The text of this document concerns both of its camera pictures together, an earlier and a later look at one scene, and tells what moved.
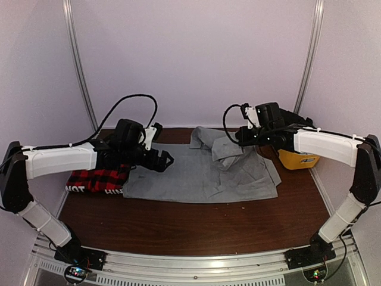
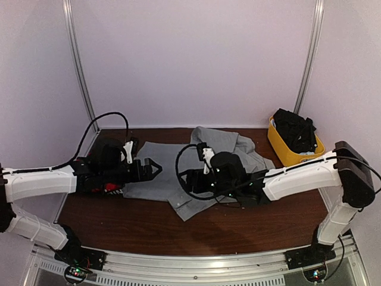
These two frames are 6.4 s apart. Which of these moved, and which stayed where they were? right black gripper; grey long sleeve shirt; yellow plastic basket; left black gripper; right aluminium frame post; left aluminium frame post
Moved: right black gripper; left black gripper; grey long sleeve shirt
Stayed: right aluminium frame post; left aluminium frame post; yellow plastic basket
